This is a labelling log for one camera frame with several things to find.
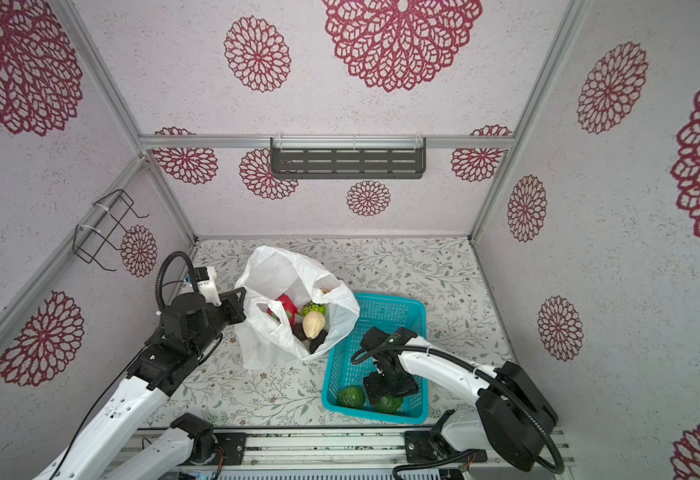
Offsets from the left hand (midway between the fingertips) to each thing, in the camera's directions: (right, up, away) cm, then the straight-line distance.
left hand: (245, 295), depth 74 cm
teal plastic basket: (+39, -8, +29) cm, 49 cm away
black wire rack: (-38, +19, +4) cm, 43 cm away
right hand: (+35, -27, +5) cm, 44 cm away
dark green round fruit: (+36, -28, +2) cm, 46 cm away
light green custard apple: (+15, -6, +18) cm, 24 cm away
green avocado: (+27, -27, +3) cm, 38 cm away
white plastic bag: (+5, -11, -1) cm, 12 cm away
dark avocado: (+17, -15, +11) cm, 25 cm away
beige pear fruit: (+15, -9, +11) cm, 21 cm away
